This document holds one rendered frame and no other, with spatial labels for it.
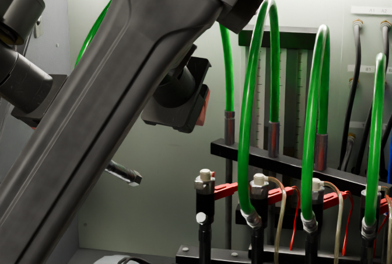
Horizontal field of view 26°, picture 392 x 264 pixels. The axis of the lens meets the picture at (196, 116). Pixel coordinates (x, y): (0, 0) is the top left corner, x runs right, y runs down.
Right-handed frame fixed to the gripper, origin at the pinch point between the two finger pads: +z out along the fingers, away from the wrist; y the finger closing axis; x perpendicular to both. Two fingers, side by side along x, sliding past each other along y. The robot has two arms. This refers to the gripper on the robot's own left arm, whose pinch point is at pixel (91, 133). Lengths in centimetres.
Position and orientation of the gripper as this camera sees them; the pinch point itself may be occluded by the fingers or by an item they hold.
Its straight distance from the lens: 113.3
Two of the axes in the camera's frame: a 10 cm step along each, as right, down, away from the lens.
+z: 6.8, 5.4, 4.9
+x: -4.8, 8.4, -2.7
